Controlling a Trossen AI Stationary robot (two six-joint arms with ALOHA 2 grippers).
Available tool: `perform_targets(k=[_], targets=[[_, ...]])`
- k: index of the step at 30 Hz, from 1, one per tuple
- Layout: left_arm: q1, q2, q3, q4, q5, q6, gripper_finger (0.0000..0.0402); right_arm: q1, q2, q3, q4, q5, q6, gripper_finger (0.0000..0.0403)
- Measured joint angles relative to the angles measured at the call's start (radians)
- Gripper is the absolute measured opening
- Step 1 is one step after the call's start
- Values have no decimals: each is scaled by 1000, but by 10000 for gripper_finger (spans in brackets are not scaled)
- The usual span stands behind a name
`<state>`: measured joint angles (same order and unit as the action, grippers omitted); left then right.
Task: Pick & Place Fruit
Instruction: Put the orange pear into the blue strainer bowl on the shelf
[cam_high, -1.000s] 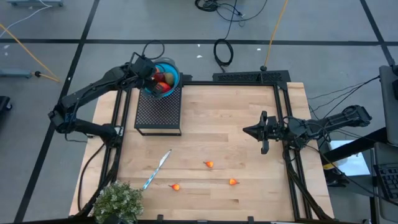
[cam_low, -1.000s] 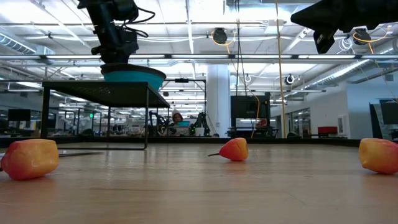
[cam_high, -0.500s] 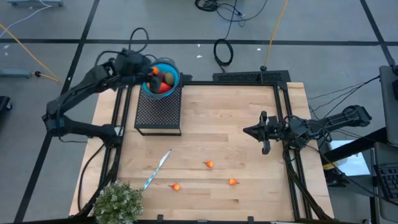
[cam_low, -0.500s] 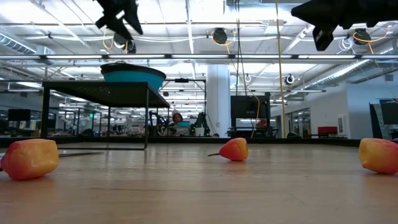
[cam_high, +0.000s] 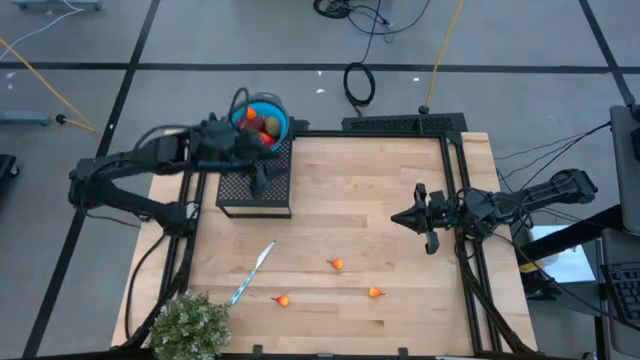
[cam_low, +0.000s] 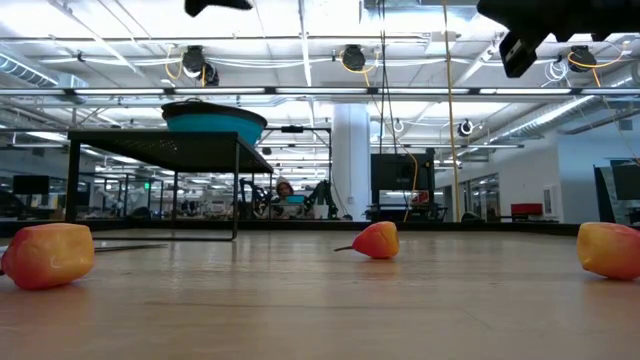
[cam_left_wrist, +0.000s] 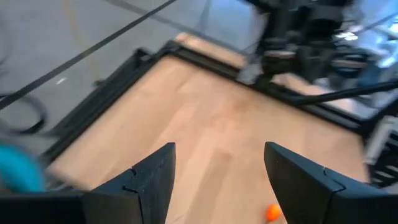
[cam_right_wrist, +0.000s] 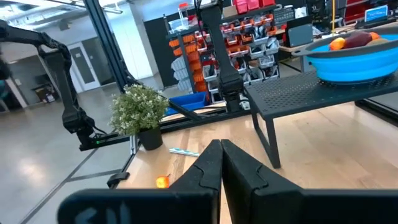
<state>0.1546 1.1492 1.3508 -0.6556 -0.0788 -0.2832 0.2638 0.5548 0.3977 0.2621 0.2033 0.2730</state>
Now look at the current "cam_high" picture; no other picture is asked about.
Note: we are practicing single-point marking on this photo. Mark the black perforated metal stand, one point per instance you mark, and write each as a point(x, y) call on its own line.
point(232, 190)

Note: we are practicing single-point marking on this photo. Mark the black perforated frame panel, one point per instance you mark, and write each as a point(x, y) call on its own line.
point(400, 123)

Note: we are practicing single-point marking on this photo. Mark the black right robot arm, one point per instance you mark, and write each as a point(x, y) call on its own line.
point(550, 192)

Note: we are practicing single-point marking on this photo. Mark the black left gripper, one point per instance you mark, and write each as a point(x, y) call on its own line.
point(220, 142)

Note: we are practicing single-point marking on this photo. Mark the grey monitor back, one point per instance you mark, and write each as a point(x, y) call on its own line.
point(627, 165)

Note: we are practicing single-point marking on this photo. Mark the green artificial plant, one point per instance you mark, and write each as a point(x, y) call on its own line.
point(190, 325)

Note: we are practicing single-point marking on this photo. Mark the grey metal floor foot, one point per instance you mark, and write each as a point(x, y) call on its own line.
point(55, 5)
point(25, 118)

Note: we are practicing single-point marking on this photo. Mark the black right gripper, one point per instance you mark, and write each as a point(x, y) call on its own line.
point(437, 215)

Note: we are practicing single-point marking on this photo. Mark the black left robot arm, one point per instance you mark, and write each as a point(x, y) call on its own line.
point(125, 160)

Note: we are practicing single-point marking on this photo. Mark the black computer keyboard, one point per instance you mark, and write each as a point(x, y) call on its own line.
point(625, 295)

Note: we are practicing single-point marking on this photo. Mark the blue collapsible bowl grey rim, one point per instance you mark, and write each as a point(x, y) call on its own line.
point(277, 111)

